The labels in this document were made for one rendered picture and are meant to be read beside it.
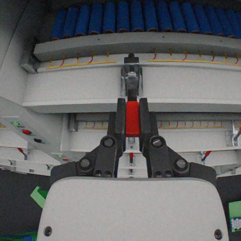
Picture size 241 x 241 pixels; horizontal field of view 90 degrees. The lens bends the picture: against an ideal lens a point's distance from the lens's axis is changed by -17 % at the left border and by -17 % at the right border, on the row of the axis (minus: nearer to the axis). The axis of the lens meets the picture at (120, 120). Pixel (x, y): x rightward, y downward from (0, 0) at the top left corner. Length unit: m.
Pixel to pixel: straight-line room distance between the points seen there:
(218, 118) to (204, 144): 0.07
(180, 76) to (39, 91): 0.19
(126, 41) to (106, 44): 0.03
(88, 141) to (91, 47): 0.24
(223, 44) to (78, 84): 0.20
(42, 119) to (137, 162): 0.38
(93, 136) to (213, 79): 0.29
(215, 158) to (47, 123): 0.58
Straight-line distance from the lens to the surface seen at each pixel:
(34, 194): 1.07
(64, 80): 0.21
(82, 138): 0.38
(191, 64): 0.21
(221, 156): 0.65
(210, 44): 0.22
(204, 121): 0.41
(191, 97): 0.20
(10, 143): 0.51
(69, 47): 0.21
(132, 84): 0.16
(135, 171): 0.74
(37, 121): 0.27
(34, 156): 0.68
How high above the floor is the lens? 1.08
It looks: 60 degrees down
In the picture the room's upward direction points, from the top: 7 degrees counter-clockwise
